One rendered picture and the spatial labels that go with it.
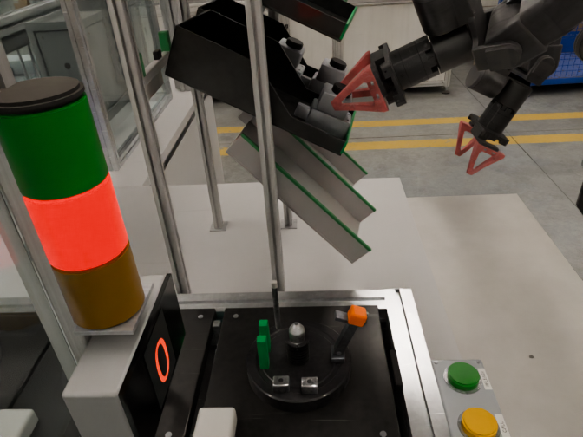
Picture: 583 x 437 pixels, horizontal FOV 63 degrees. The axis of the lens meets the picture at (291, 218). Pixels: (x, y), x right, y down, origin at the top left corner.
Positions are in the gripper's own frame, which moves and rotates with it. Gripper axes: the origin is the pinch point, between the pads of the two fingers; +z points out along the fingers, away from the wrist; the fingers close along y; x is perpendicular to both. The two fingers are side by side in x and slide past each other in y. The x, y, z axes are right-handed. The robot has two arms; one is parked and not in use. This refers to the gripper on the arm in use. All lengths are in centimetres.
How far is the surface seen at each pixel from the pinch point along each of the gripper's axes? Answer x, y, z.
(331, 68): -1.2, -13.2, 1.3
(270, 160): 1.5, 8.6, 11.2
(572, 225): 168, -156, -52
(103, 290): -11, 49, 9
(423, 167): 141, -225, 13
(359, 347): 26.5, 23.9, 8.0
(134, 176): 11, -48, 74
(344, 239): 19.9, 6.8, 7.9
